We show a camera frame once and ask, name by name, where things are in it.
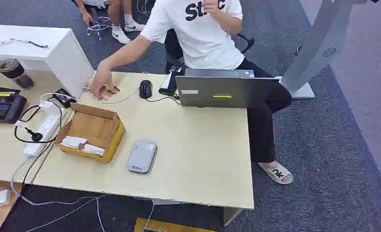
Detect long white cable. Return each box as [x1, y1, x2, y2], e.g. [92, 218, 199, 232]
[10, 141, 109, 232]

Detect person in white shirt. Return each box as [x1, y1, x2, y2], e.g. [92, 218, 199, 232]
[90, 0, 294, 186]

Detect grey lanyard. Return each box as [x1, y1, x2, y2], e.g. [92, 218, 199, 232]
[0, 38, 49, 49]

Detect grey laptop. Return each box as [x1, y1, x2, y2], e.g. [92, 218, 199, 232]
[175, 68, 281, 109]

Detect white cabinet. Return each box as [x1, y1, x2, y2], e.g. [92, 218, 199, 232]
[0, 24, 94, 99]

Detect black pouch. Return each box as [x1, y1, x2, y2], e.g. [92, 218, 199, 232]
[158, 70, 179, 96]

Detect white power strip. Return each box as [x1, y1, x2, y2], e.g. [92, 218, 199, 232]
[23, 101, 68, 158]

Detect black mouse cable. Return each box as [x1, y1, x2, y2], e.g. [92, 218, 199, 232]
[145, 95, 181, 105]

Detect black handheld terminal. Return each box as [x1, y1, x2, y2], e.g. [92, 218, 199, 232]
[0, 86, 28, 124]

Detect grey column stand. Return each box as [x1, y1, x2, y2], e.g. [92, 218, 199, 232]
[279, 0, 380, 99]

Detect person's left hand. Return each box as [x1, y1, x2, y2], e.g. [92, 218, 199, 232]
[201, 0, 221, 16]

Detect thin white desk cable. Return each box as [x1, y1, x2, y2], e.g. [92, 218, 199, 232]
[101, 86, 141, 105]

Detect yellow board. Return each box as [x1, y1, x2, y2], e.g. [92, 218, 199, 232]
[133, 217, 216, 232]

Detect black office chair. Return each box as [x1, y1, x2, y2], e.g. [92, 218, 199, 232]
[164, 29, 255, 75]

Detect person's right hand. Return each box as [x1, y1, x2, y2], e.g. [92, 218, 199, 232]
[90, 62, 117, 100]

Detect silver card reader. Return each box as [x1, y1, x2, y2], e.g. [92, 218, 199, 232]
[127, 139, 158, 174]

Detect black computer mouse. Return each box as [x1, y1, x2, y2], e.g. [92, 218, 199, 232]
[139, 79, 154, 99]

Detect printed cards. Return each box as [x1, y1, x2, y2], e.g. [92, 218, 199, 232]
[83, 78, 121, 101]

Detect black cable with plug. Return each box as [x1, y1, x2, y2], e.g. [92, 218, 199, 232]
[14, 99, 64, 144]

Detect seated person in background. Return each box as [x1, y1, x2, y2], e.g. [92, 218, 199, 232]
[71, 0, 146, 45]

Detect wooden card box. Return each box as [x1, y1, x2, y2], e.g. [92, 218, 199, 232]
[54, 103, 127, 164]

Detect dark tumbler cup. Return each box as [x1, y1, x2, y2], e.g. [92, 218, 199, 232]
[0, 58, 35, 90]

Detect black power adapter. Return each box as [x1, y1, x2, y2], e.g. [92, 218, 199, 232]
[53, 88, 77, 109]

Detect white charger block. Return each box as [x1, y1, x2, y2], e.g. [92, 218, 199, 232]
[0, 188, 12, 207]

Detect beige slipper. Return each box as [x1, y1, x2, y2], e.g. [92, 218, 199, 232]
[258, 161, 294, 186]

